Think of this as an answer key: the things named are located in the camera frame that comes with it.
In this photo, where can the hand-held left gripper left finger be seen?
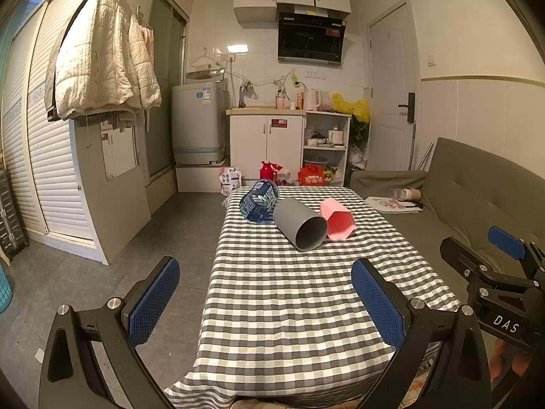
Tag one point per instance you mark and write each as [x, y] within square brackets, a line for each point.
[155, 302]

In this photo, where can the pink soap bottle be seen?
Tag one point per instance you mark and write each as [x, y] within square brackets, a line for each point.
[281, 101]

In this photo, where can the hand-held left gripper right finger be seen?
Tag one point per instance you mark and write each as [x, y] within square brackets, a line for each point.
[377, 306]

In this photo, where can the paper cup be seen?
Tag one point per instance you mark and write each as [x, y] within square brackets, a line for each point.
[412, 194]

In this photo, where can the grey cup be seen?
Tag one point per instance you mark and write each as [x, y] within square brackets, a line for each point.
[289, 221]

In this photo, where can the white puffer jacket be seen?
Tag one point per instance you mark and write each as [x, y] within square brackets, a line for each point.
[102, 51]

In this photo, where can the olive green sofa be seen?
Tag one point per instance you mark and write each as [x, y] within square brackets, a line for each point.
[460, 196]

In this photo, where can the white door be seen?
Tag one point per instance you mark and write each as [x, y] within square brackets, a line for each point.
[389, 72]

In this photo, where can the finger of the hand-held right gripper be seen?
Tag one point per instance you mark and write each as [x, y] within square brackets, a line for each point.
[457, 253]
[506, 238]

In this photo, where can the yellow plastic bag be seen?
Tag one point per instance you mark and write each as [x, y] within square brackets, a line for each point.
[351, 104]

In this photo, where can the white washing machine platform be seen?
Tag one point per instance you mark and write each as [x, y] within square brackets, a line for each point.
[200, 177]

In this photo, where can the pink garment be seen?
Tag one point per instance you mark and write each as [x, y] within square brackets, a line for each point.
[147, 40]

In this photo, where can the white light switch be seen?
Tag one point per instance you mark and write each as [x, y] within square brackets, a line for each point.
[431, 60]

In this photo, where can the floral booklet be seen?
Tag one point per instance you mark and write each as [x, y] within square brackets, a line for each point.
[389, 205]

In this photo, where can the green plant bouquet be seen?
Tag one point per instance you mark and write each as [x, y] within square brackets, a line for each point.
[358, 133]

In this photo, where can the red thermos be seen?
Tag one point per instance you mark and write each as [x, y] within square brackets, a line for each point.
[265, 171]

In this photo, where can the red shopping bag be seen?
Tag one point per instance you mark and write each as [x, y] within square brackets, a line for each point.
[311, 175]

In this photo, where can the metal faucet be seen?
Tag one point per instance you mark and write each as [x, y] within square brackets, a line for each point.
[242, 93]

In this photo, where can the frosted glass sliding door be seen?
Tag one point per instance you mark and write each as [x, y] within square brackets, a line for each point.
[164, 72]

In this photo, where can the white printed carton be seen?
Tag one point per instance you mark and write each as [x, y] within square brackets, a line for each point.
[230, 179]

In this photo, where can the grey plastic basin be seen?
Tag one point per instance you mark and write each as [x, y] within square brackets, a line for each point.
[316, 162]

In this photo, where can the white open shelf unit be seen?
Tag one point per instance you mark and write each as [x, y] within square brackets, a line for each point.
[347, 136]

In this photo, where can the checkered tablecloth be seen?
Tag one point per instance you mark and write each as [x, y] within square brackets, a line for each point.
[276, 306]

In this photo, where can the black range hood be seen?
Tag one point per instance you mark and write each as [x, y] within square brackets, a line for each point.
[308, 38]

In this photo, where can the person's right hand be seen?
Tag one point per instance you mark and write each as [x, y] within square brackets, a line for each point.
[499, 360]

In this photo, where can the white sink cabinet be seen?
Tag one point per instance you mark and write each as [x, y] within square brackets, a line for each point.
[264, 149]

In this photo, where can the white washing machine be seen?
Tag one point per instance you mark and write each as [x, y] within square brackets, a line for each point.
[198, 123]

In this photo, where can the black folding rack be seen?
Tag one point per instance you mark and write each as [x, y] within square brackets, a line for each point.
[10, 217]

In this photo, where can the white shutter wardrobe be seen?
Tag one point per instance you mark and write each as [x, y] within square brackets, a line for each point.
[30, 136]

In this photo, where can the white wall sockets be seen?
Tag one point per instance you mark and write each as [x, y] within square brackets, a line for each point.
[316, 74]

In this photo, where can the teal bin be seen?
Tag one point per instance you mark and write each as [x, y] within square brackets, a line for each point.
[4, 289]

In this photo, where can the pink hexagonal cup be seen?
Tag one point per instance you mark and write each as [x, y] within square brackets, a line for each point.
[336, 217]

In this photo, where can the metal basin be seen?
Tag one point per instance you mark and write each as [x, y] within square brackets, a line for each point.
[204, 74]

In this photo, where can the white electric kettle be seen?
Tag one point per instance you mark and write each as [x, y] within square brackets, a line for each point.
[311, 100]

